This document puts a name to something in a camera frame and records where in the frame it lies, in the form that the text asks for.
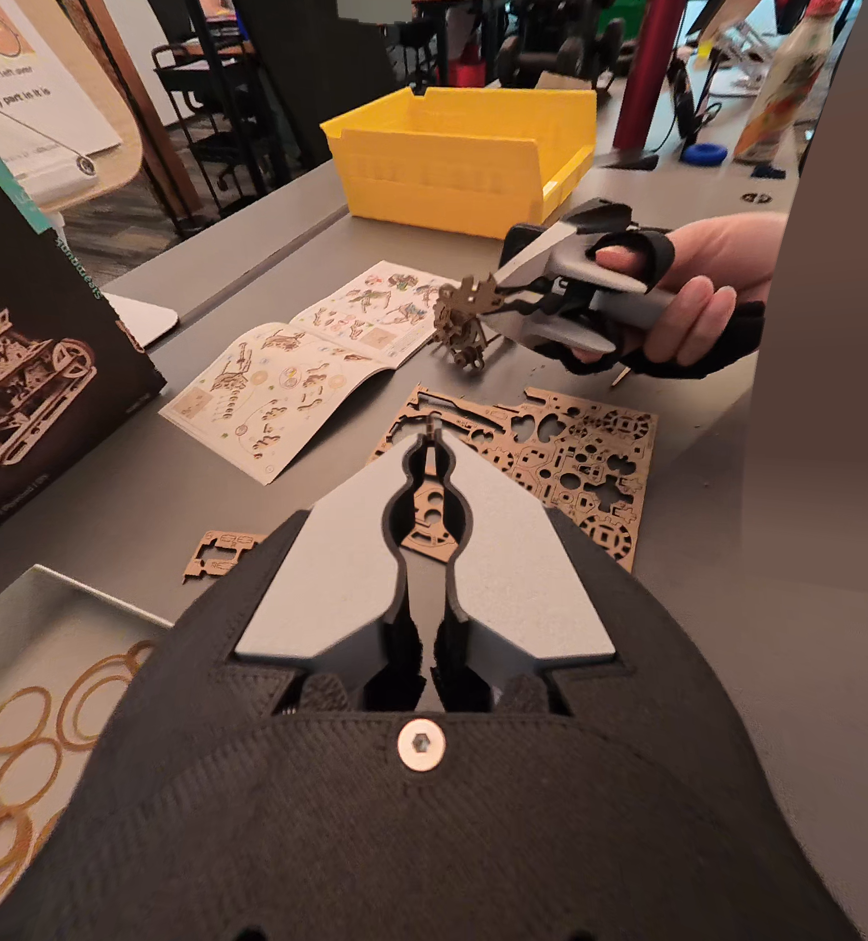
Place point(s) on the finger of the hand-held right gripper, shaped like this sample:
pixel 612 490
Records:
pixel 544 257
pixel 551 327

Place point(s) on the person's right hand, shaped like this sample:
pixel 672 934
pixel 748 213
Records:
pixel 720 250

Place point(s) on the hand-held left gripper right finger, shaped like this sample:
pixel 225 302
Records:
pixel 529 581

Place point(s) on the small red box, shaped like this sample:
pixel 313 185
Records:
pixel 467 76

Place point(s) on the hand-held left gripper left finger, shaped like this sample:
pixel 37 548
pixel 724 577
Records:
pixel 316 581

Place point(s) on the white shallow tray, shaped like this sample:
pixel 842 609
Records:
pixel 37 625

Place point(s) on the instruction sign board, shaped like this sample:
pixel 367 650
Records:
pixel 37 95

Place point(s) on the pile of rubber bands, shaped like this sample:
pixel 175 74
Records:
pixel 20 689

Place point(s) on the black machinery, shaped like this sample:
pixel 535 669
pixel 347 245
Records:
pixel 551 51

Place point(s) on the black model kit box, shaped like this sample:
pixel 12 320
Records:
pixel 37 294

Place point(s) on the colourful printed bottle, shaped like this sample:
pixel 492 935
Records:
pixel 786 88

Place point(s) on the black panel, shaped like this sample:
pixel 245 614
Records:
pixel 309 59

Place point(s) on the illustrated instruction booklet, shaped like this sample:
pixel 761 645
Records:
pixel 272 412

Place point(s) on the assembled wooden model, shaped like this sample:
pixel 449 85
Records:
pixel 463 323

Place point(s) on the black metal cart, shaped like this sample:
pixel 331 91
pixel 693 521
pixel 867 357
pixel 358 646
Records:
pixel 184 70

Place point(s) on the long wooden sheet fragment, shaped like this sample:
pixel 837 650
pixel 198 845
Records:
pixel 217 562

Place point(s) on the yellow plastic bin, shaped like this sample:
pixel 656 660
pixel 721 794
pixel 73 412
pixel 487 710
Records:
pixel 441 169

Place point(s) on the thin wooden stick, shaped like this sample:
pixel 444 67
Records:
pixel 620 378

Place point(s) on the red pole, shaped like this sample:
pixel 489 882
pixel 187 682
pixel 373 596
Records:
pixel 654 73

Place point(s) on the laser-cut wooden parts sheet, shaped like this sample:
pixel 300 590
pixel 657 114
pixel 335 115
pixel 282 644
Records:
pixel 492 426

